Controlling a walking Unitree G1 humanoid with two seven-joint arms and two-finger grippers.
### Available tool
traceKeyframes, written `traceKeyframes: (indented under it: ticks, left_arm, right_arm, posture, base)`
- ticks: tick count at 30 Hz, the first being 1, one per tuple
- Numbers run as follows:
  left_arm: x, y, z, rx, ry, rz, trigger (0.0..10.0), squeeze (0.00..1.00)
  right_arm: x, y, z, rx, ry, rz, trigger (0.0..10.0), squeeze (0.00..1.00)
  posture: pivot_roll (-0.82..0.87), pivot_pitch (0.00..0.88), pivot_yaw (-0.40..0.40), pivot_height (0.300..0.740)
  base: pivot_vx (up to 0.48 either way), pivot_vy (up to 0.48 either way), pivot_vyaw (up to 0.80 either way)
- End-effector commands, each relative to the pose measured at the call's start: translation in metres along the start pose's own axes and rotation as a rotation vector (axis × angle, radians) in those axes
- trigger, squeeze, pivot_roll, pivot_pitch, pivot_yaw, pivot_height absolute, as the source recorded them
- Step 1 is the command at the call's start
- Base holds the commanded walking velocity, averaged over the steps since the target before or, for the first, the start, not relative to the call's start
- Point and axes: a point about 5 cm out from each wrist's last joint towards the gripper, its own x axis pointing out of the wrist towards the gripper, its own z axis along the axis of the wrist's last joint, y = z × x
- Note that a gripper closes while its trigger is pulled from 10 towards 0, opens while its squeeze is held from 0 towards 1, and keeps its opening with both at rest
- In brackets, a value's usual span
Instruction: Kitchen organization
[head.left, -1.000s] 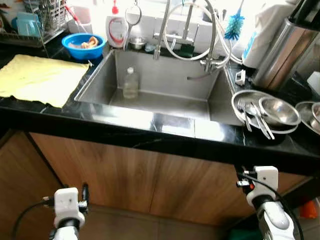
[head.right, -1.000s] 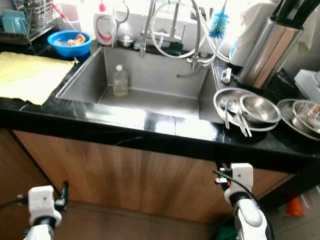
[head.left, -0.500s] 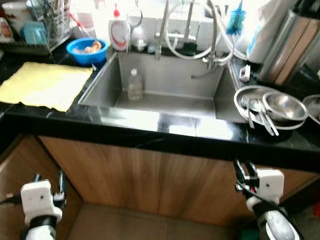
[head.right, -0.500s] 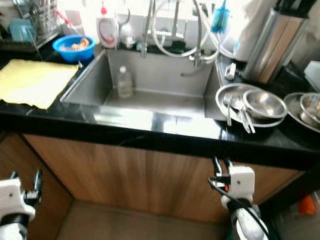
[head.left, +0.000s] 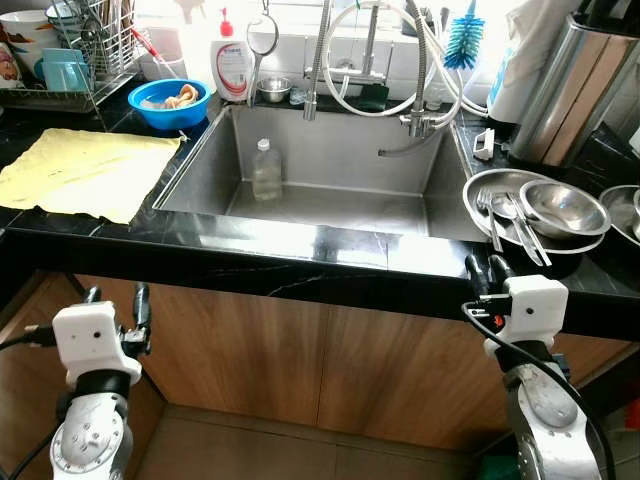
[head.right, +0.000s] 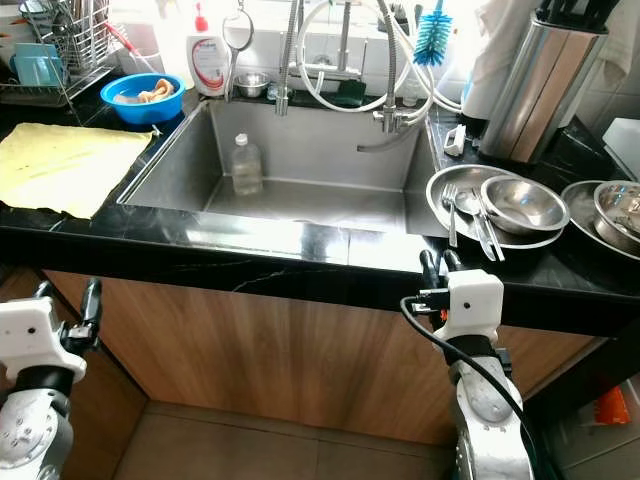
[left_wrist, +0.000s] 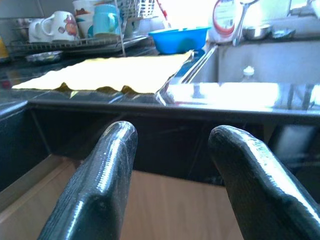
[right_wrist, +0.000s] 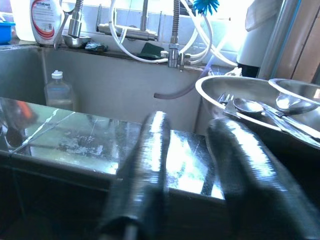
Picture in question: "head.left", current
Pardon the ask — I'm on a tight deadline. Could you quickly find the red handled brush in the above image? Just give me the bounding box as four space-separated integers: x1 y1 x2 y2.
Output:
130 28 186 71

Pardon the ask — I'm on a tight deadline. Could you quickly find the stainless steel sink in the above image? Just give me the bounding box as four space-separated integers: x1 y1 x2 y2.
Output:
152 100 501 246

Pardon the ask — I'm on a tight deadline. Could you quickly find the wooden cabinet front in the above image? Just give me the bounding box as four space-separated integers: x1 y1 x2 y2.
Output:
0 270 640 456

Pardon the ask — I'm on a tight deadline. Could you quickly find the steel and wood knife block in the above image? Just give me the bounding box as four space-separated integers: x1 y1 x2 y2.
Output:
508 0 640 169

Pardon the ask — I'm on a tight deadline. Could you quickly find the steel bowl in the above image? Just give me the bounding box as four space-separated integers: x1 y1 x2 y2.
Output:
518 178 611 241

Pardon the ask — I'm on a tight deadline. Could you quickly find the white ceramic bowl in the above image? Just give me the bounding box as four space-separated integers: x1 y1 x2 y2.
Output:
0 10 59 51

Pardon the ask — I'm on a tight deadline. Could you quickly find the white plastic tub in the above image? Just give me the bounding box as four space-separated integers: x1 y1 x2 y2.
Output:
140 55 191 83

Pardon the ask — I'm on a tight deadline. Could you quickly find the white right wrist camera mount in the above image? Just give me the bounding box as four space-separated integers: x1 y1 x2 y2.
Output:
485 275 569 361

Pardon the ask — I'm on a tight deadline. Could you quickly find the dark green scrub sponge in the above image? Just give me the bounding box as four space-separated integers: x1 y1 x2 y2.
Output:
355 85 393 111

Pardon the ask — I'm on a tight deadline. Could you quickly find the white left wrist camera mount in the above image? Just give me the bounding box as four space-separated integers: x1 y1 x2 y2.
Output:
52 302 127 386

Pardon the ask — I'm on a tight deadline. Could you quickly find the clear plastic bottle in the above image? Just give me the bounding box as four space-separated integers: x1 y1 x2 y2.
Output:
252 138 284 201

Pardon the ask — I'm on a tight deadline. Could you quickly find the white soap pump bottle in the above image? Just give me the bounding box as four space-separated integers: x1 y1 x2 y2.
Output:
210 8 254 103

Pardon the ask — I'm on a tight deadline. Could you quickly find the chrome upright tap pipe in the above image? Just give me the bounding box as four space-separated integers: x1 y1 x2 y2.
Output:
330 0 389 87

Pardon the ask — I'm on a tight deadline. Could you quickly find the large steel plate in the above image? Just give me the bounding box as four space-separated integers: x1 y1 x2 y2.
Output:
600 185 640 246
462 168 611 256

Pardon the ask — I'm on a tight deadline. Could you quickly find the yellow cloth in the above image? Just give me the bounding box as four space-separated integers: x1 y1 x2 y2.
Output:
0 128 183 225

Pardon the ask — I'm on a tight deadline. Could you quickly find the white water hose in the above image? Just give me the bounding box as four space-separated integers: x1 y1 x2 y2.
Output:
320 0 491 119

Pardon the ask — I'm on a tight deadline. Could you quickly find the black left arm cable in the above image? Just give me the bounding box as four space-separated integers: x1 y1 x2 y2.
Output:
0 325 61 480

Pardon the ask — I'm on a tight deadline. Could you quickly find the small steel cup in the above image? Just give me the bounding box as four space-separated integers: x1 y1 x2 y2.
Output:
257 76 294 104

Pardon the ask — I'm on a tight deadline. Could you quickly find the patterned ceramic mug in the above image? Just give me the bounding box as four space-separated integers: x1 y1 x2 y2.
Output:
0 42 26 89

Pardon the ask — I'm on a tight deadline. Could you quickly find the chrome spring hose faucet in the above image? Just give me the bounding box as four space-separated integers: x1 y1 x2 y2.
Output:
300 0 466 159

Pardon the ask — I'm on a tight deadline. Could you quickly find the round wire strainer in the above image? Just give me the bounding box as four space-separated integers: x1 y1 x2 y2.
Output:
245 0 281 106

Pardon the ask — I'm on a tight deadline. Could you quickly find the small white plastic holder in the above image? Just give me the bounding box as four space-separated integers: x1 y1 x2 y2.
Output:
473 128 496 161

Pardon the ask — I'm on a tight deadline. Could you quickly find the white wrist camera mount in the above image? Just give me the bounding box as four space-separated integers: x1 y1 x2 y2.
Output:
485 275 569 361
52 302 127 386

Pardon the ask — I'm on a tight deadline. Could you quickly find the blue bottle brush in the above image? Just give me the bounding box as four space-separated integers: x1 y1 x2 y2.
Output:
443 0 486 71

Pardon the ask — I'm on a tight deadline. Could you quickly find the white appliance with blue label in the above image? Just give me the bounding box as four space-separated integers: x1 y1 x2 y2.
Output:
487 0 561 126

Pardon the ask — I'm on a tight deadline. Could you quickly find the steel fork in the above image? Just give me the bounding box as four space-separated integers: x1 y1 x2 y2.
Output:
476 188 504 253

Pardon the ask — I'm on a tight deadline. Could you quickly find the blue plastic bowl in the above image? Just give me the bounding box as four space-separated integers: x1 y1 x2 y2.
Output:
128 78 213 133

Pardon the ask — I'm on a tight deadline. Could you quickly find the wire dish rack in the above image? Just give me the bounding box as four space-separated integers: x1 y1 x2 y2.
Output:
0 0 141 113

